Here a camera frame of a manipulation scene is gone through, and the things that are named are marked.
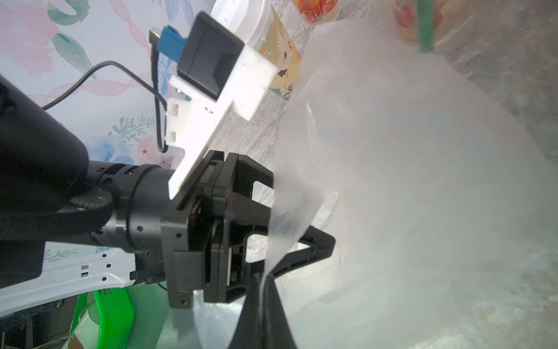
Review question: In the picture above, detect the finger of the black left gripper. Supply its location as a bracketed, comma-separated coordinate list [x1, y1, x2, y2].
[204, 224, 337, 304]
[217, 153, 274, 218]

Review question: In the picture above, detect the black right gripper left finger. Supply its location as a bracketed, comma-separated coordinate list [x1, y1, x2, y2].
[228, 274, 262, 349]

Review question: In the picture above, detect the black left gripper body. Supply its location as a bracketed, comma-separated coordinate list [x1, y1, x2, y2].
[1, 79, 227, 308]

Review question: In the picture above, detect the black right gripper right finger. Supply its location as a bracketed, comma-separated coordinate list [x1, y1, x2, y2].
[262, 275, 297, 349]

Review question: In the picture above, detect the white-lid cup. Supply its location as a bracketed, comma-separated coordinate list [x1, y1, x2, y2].
[291, 0, 339, 25]
[211, 0, 301, 101]

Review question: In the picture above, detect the clear plastic bag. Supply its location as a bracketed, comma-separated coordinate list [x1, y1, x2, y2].
[156, 17, 558, 349]
[389, 0, 482, 53]

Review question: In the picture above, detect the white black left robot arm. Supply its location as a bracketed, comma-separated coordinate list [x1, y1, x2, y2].
[1, 80, 274, 316]

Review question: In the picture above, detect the green plastic basket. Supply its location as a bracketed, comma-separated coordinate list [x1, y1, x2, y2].
[63, 288, 135, 348]

